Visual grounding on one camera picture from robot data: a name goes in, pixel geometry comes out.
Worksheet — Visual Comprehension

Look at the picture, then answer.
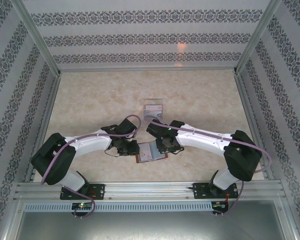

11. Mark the slotted grey cable duct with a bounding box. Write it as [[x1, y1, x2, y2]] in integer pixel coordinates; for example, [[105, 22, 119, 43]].
[[23, 201, 213, 212]]

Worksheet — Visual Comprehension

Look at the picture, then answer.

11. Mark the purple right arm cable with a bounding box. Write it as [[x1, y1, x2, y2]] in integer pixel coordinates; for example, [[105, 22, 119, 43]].
[[148, 118, 270, 216]]

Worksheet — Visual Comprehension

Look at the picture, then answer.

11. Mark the aluminium side rail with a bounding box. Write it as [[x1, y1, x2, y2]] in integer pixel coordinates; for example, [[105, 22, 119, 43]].
[[233, 72, 275, 181], [24, 73, 63, 182]]

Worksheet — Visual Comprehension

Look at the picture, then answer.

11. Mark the grey printed card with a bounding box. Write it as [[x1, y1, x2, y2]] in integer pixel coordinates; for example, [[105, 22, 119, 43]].
[[144, 111, 163, 120]]

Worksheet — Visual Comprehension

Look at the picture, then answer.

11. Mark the brown leather card holder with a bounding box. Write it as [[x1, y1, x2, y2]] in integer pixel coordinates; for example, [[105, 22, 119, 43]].
[[135, 140, 170, 165]]

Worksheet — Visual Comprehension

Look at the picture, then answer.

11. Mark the small controller board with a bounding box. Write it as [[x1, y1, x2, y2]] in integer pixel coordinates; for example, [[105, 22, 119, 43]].
[[211, 200, 230, 209], [71, 201, 94, 210]]

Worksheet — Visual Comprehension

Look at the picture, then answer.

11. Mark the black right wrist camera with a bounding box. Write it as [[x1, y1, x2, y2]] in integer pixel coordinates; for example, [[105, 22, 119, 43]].
[[146, 121, 166, 137]]

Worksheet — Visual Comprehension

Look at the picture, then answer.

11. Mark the clear acrylic card stand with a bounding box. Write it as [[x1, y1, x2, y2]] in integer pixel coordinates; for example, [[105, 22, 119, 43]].
[[142, 97, 165, 121]]

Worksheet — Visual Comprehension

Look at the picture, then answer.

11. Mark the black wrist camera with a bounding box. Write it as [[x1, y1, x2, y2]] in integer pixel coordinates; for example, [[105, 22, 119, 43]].
[[117, 118, 138, 137], [146, 121, 166, 137]]

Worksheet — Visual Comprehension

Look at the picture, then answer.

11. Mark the aluminium frame post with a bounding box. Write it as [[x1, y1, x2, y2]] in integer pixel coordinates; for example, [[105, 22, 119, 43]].
[[16, 0, 63, 77], [232, 0, 283, 76]]

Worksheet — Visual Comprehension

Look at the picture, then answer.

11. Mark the aluminium mounting rail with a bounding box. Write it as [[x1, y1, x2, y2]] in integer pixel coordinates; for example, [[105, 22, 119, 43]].
[[13, 178, 283, 201]]

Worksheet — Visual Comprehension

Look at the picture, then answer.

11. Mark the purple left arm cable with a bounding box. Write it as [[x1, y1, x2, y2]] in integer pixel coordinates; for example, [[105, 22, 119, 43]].
[[40, 114, 143, 218]]

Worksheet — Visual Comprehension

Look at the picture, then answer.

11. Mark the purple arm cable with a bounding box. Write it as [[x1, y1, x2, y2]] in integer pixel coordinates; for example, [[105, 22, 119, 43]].
[[148, 118, 270, 216], [40, 114, 143, 218]]

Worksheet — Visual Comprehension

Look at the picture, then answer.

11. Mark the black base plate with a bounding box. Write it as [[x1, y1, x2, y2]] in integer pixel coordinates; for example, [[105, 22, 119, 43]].
[[59, 183, 106, 201], [192, 182, 238, 200]]

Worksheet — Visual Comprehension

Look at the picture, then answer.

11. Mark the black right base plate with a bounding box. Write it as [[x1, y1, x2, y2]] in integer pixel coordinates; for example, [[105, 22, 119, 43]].
[[192, 182, 238, 200]]

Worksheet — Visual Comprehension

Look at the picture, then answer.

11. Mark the white pink printed card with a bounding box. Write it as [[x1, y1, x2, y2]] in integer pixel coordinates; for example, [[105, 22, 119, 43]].
[[144, 104, 163, 112], [138, 143, 154, 162]]

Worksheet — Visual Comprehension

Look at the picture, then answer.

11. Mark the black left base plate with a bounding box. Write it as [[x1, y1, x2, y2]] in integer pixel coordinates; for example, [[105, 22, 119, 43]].
[[59, 183, 106, 201]]

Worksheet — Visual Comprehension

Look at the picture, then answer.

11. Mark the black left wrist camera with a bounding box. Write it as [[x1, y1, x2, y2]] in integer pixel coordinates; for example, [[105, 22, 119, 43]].
[[117, 118, 138, 137]]

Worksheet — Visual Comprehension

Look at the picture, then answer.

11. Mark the grey metal sheet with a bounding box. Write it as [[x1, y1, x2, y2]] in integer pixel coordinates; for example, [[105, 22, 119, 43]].
[[14, 199, 286, 240]]

